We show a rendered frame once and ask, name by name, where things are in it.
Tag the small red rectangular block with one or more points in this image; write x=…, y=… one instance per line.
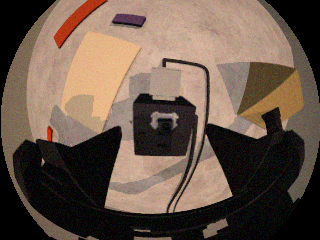
x=49, y=131

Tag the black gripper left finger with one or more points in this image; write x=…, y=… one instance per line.
x=89, y=164

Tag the silver usb socket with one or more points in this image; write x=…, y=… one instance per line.
x=166, y=116

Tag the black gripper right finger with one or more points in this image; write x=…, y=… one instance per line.
x=239, y=156

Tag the tan flat square pad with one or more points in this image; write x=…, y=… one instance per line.
x=97, y=71

